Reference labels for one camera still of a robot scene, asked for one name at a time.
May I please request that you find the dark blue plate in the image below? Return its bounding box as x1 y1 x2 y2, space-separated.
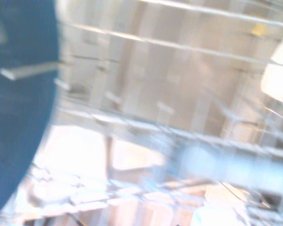
0 0 62 214

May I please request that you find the wire dishwasher rack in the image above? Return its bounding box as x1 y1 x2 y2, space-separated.
0 0 283 226

